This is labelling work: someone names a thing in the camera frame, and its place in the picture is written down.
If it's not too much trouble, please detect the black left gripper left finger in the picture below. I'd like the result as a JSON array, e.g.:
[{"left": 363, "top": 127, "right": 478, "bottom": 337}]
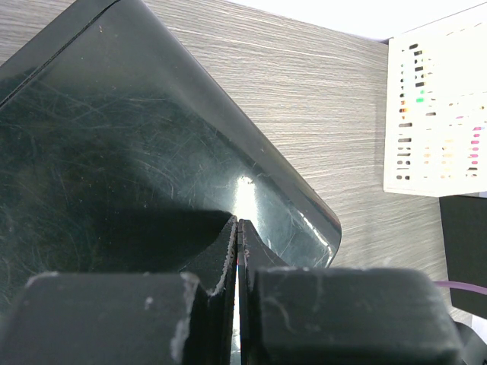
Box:
[{"left": 1, "top": 217, "right": 237, "bottom": 364}]

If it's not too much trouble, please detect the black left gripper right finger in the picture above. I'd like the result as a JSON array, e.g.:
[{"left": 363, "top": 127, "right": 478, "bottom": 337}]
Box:
[{"left": 237, "top": 220, "right": 463, "bottom": 364}]

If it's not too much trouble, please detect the black drawer cabinet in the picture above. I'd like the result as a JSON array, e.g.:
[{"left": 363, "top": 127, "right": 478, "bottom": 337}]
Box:
[{"left": 1, "top": 1, "right": 342, "bottom": 310}]

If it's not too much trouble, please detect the black lever arch binder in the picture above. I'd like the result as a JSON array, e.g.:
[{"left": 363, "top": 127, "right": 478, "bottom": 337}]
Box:
[{"left": 439, "top": 193, "right": 487, "bottom": 320}]

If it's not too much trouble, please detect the white mesh file organizer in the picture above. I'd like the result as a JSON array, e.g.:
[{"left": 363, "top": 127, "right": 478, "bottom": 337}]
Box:
[{"left": 383, "top": 17, "right": 486, "bottom": 198}]

